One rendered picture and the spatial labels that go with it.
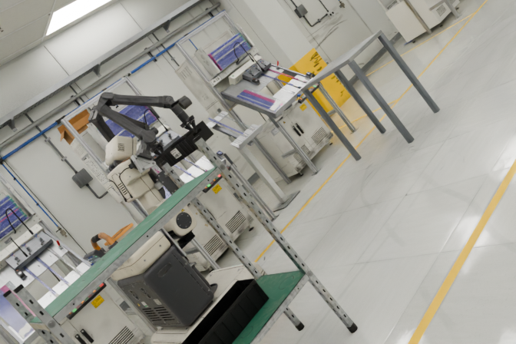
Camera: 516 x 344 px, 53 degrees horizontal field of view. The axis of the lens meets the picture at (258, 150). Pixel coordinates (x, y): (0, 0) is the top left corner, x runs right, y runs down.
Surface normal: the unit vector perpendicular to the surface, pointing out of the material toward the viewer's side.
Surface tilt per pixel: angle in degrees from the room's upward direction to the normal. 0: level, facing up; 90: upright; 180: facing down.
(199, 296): 90
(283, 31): 90
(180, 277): 90
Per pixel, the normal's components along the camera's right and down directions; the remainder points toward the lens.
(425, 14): -0.61, 0.58
